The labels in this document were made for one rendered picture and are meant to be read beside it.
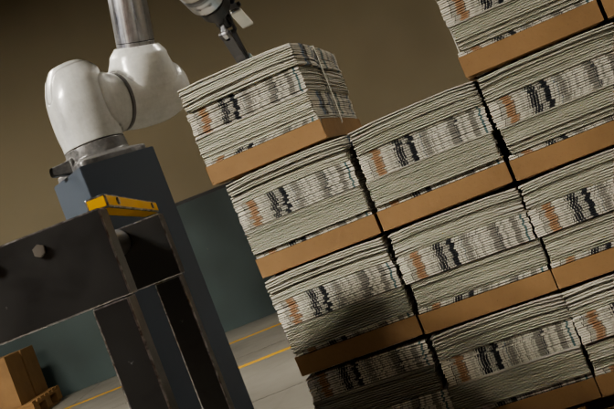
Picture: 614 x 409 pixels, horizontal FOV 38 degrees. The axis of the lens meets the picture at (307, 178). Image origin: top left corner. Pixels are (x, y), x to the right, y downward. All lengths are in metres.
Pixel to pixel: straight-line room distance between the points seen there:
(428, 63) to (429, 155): 6.89
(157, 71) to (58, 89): 0.26
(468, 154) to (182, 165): 6.87
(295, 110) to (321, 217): 0.24
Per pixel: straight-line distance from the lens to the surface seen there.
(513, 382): 1.91
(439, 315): 1.89
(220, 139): 2.00
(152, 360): 1.19
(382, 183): 1.88
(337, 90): 2.18
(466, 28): 1.86
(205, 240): 8.55
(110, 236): 1.19
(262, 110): 1.96
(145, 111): 2.34
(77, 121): 2.24
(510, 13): 1.85
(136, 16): 2.38
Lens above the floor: 0.68
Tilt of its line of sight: 3 degrees up
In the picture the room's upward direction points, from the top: 21 degrees counter-clockwise
